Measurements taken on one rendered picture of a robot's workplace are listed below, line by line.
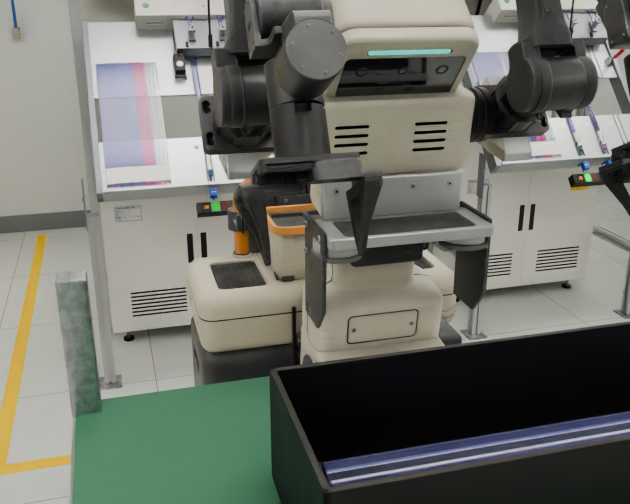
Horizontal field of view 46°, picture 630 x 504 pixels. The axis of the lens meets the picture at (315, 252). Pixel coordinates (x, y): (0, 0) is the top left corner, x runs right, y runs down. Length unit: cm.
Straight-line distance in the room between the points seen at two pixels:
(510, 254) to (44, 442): 207
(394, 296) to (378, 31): 43
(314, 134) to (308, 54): 9
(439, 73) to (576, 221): 251
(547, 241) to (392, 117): 246
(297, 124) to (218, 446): 32
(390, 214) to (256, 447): 50
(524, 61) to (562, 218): 244
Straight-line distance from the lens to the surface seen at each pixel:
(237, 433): 77
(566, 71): 112
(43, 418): 270
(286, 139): 74
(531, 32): 113
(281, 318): 146
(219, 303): 143
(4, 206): 462
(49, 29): 443
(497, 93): 120
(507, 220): 337
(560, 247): 356
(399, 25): 105
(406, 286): 124
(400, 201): 113
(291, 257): 147
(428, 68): 109
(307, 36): 69
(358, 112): 109
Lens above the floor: 138
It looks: 20 degrees down
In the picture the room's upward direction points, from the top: straight up
